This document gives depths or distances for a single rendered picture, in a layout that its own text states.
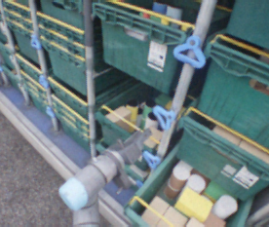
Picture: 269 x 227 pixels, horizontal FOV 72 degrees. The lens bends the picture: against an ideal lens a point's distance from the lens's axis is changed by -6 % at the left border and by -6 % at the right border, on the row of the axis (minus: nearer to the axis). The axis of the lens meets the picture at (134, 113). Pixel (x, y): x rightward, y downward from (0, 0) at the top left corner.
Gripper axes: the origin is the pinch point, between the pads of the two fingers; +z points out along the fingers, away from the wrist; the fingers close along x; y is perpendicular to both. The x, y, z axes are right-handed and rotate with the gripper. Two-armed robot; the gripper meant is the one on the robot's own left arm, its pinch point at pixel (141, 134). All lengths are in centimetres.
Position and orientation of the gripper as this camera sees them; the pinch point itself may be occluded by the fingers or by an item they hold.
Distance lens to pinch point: 67.7
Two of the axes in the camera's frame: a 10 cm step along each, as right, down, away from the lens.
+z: 6.3, -4.7, 6.2
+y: -4.9, -8.6, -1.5
